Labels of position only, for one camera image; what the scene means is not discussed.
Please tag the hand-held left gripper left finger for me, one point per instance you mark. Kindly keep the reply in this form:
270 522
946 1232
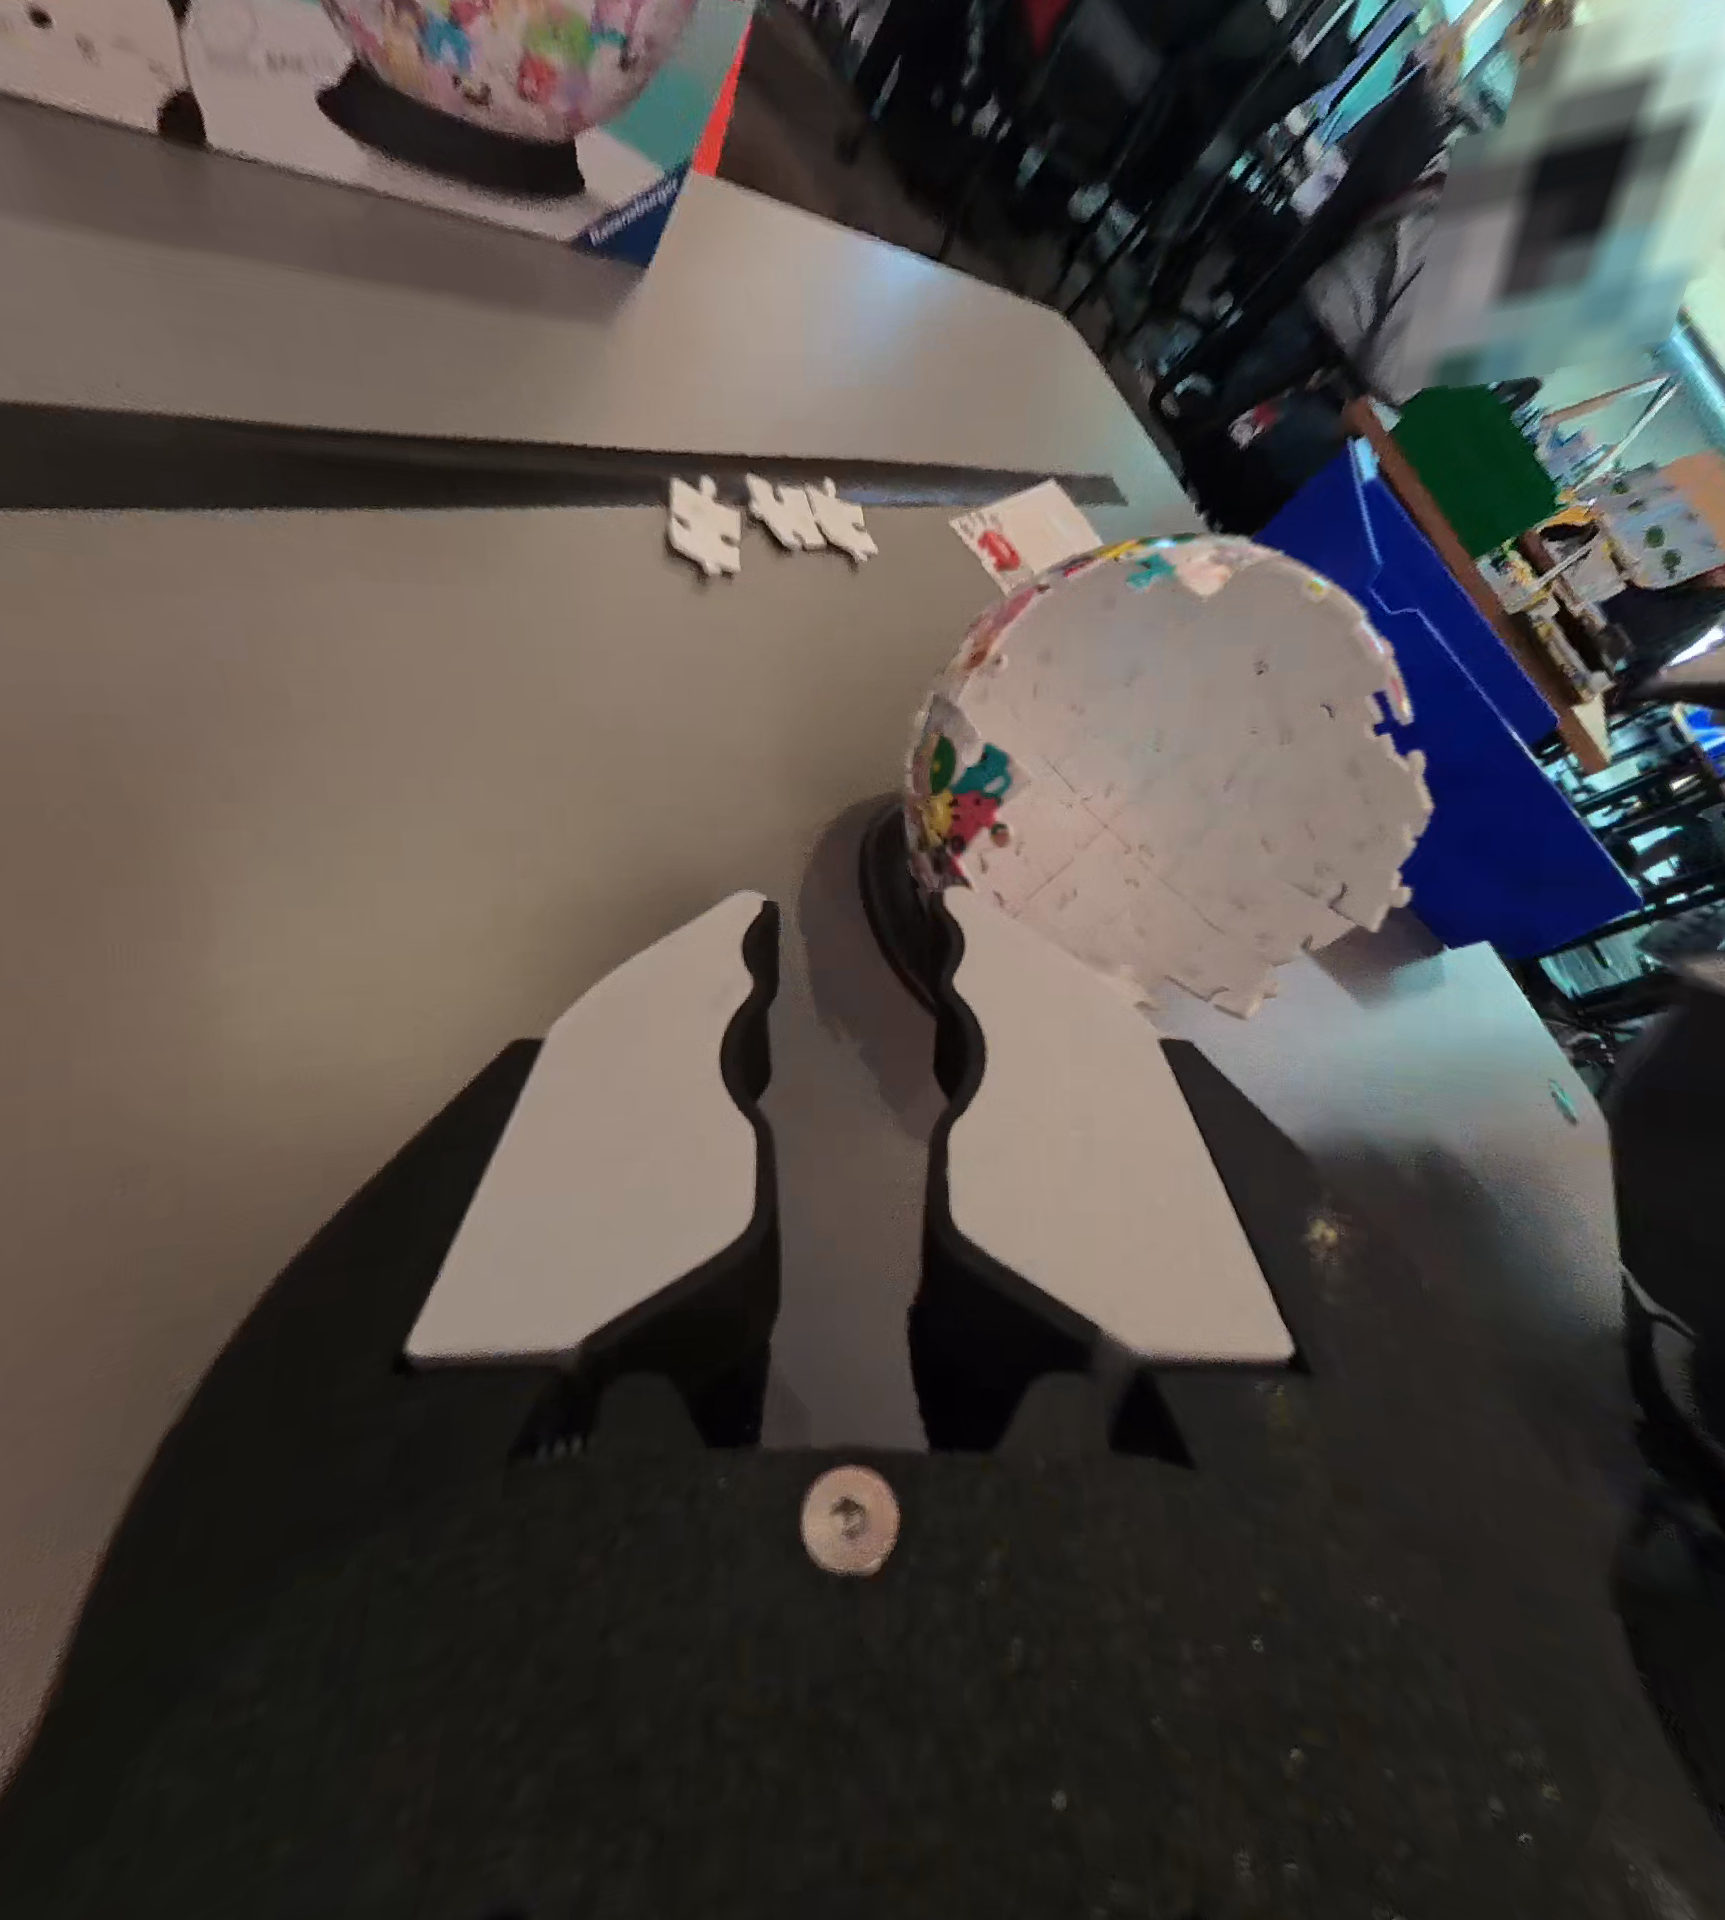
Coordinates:
594 1201

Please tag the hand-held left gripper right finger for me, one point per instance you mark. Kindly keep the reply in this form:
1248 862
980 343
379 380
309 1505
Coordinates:
1118 1201

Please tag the black ball stand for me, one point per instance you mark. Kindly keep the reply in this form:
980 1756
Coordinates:
894 886

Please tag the colourful puzzle ball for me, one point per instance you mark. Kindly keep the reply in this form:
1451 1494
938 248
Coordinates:
1193 766

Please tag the puzzle instruction leaflet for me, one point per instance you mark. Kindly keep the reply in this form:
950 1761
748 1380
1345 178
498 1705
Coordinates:
1020 533

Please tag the white puzzle piece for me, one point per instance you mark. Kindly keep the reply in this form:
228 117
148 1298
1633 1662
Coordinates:
784 510
707 526
843 522

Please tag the teal puzzle box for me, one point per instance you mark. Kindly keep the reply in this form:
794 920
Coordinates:
263 91

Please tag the blue plastic bin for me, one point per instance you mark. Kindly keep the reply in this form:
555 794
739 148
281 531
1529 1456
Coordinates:
1477 750

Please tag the green box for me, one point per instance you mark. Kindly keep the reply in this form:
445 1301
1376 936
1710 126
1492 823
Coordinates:
1469 467

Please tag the black office chair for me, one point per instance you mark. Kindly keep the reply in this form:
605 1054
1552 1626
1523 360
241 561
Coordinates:
1104 150

